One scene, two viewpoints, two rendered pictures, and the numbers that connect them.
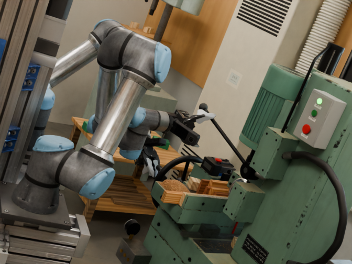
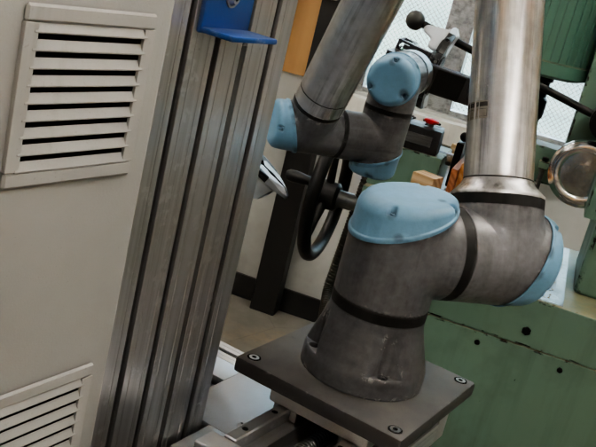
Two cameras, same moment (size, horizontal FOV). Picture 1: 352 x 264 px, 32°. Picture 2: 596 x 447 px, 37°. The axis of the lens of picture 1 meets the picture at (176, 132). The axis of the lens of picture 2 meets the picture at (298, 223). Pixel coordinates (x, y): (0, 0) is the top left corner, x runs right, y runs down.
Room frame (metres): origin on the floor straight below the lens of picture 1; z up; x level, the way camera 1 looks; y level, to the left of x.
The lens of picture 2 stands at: (1.08, 1.05, 1.28)
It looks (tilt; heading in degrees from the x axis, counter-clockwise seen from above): 17 degrees down; 322
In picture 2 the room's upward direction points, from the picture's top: 14 degrees clockwise
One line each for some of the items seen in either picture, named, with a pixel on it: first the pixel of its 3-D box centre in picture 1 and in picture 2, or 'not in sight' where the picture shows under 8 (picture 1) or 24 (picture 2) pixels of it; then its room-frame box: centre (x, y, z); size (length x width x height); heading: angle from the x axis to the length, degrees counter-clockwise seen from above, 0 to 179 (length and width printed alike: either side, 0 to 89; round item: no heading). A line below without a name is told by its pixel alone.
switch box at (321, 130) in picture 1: (319, 119); not in sight; (1.89, -0.40, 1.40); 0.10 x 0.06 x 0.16; 38
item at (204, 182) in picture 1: (220, 189); (458, 176); (2.29, -0.25, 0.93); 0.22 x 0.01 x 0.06; 128
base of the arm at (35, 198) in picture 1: (39, 188); (371, 333); (1.80, 0.34, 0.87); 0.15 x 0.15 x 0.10
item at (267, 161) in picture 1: (273, 153); not in sight; (1.96, -0.33, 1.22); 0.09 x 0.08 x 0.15; 38
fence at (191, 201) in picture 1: (245, 207); not in sight; (2.21, -0.36, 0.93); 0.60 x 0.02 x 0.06; 128
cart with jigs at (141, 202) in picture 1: (122, 171); not in sight; (3.70, 0.23, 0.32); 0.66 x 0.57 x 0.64; 127
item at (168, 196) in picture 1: (220, 201); not in sight; (2.18, -0.25, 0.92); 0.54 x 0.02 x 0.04; 128
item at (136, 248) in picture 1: (132, 255); not in sight; (2.18, -0.02, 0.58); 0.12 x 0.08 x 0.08; 38
